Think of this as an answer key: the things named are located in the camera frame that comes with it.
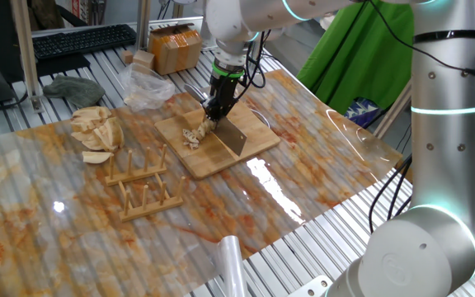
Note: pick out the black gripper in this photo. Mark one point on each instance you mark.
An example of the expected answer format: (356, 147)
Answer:
(224, 88)

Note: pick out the lotus root piece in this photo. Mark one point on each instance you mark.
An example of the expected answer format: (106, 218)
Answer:
(208, 124)

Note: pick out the lotus slice with holes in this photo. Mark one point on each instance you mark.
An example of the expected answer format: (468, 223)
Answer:
(187, 134)
(194, 137)
(201, 131)

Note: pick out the steel cleaver knife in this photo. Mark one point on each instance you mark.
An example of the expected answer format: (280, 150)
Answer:
(233, 138)

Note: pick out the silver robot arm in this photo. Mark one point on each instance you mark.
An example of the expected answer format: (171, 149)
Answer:
(452, 165)

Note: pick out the lotus root chunk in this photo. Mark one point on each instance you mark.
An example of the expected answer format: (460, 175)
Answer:
(81, 138)
(91, 113)

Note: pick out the pale lotus wedge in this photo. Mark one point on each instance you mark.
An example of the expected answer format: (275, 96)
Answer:
(96, 157)

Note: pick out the bamboo cutting board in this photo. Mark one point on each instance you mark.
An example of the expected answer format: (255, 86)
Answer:
(258, 136)

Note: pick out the clear plastic bag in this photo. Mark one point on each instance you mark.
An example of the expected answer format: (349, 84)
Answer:
(147, 88)

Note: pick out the taped cardboard box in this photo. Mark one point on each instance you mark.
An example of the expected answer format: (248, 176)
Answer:
(175, 47)

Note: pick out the small wooden block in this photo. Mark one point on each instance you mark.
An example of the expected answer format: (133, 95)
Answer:
(127, 57)

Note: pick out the wooden peg rack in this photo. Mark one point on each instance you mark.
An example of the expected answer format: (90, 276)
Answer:
(147, 204)

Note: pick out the blue patterned bag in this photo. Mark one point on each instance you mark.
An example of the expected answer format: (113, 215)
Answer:
(362, 112)

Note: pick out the grey green cloth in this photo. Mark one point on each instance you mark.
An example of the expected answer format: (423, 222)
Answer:
(74, 90)

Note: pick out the green fabric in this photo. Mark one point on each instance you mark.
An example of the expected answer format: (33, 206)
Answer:
(361, 66)

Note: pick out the black keyboard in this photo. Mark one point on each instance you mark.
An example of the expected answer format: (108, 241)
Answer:
(83, 40)

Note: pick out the clear plastic film roll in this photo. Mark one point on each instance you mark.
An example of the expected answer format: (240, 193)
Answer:
(231, 264)

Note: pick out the black desk mat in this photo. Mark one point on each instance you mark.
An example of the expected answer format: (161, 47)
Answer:
(62, 65)

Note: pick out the marble pattern plastic sheet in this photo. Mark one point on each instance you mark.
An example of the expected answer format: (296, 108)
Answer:
(97, 239)

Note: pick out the aluminium frame post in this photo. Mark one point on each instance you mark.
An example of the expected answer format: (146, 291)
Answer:
(392, 111)
(27, 53)
(142, 24)

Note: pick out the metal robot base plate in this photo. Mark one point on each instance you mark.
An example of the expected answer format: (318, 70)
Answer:
(309, 288)

